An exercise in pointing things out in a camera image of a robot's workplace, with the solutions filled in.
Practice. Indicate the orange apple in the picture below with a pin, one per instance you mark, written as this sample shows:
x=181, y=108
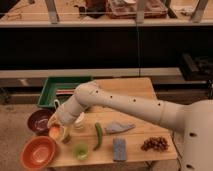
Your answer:
x=55, y=132

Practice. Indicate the grey crumpled cloth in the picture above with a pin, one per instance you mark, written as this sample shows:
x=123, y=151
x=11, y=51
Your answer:
x=116, y=127

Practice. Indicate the green plastic cup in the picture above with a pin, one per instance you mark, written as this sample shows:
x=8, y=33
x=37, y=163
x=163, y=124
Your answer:
x=80, y=151

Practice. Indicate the brown bar in tray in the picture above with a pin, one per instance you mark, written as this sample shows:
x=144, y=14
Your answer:
x=64, y=91

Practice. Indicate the orange bowl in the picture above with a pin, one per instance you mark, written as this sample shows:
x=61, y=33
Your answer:
x=38, y=153

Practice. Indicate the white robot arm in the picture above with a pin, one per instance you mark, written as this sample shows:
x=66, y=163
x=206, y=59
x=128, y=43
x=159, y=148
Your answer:
x=195, y=120

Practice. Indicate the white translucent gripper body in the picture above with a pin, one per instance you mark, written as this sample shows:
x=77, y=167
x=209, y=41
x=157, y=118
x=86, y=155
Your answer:
x=59, y=126

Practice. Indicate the white dish brush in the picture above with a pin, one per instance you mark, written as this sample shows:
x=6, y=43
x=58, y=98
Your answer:
x=56, y=103

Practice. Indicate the red grape bunch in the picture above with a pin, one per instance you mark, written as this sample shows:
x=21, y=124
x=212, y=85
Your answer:
x=155, y=143

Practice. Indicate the green plastic tray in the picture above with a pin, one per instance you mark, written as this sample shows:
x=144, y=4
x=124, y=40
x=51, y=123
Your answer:
x=48, y=93

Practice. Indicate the green chili pepper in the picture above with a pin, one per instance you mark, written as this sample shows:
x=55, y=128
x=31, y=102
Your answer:
x=99, y=136

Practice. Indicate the blue sponge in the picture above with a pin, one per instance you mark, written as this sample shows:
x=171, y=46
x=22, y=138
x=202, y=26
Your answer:
x=119, y=150

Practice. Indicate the dark purple bowl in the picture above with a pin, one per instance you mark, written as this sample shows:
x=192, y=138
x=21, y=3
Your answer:
x=37, y=122

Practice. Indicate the white plastic cup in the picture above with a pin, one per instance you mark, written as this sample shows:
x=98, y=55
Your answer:
x=79, y=123

